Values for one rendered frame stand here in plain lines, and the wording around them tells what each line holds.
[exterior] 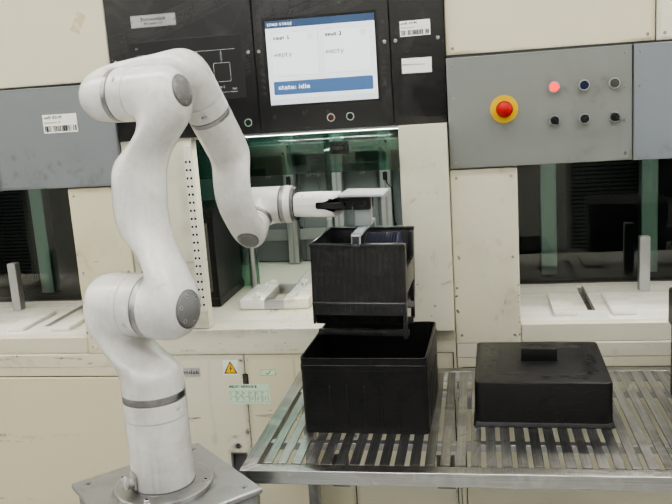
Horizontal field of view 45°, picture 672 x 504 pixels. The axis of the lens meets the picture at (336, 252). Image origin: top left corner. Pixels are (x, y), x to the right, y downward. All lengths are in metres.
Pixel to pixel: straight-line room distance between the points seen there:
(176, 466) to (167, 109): 0.66
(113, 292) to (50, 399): 1.06
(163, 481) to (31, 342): 1.03
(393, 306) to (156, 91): 0.67
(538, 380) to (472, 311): 0.41
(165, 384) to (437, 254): 0.83
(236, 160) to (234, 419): 0.89
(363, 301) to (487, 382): 0.32
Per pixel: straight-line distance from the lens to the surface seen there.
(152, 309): 1.46
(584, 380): 1.80
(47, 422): 2.58
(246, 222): 1.73
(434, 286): 2.07
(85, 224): 2.34
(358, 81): 2.08
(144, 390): 1.53
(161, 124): 1.45
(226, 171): 1.72
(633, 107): 2.09
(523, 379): 1.79
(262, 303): 2.42
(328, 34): 2.09
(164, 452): 1.58
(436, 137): 2.01
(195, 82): 1.61
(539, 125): 2.06
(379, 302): 1.72
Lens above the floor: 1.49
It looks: 11 degrees down
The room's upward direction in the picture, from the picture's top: 4 degrees counter-clockwise
